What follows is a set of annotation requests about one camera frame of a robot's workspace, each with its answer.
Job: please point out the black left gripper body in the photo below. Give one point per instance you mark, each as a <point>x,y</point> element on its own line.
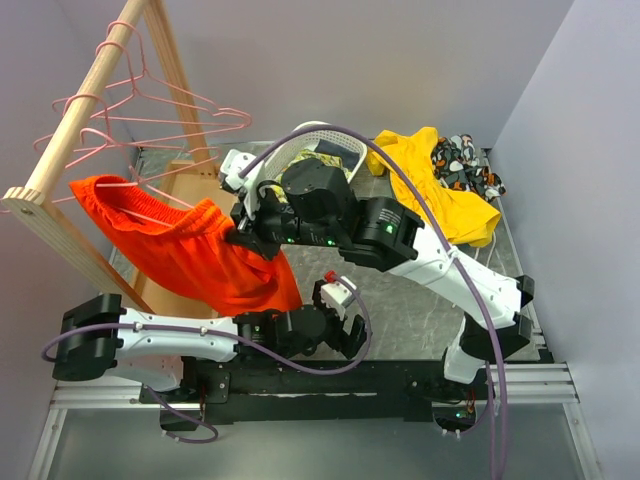
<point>335,335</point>

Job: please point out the lemon print garment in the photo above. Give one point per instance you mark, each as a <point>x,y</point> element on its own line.
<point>326,159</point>

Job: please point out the yellow garment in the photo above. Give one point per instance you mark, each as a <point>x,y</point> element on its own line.
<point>464,217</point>

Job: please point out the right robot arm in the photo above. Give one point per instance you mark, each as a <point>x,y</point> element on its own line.
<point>312,204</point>

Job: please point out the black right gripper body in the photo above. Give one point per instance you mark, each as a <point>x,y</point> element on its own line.
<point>275,223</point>

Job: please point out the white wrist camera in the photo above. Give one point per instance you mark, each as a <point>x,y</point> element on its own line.
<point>244,187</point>
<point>336,293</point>

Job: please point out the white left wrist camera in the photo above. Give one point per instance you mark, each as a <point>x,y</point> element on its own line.
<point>336,293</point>

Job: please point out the dark navy garment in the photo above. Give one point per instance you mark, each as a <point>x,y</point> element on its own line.
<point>349,157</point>

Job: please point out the pink wire hanger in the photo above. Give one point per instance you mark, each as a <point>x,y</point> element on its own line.
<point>160,95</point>
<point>93,142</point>
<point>106,113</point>
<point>108,198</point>

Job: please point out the orange mesh shorts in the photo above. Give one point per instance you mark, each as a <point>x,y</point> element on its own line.
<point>193,259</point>

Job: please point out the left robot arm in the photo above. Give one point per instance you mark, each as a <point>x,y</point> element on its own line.
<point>100,337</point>

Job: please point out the wooden clothes rack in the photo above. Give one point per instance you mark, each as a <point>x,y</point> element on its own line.
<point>32,203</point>

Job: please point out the black white orange patterned garment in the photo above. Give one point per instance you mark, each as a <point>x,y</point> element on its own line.
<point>457,166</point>

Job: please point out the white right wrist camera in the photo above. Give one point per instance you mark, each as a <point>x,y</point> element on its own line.
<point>244,187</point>

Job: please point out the white plastic laundry basket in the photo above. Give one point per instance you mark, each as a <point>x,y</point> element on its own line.
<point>283,156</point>

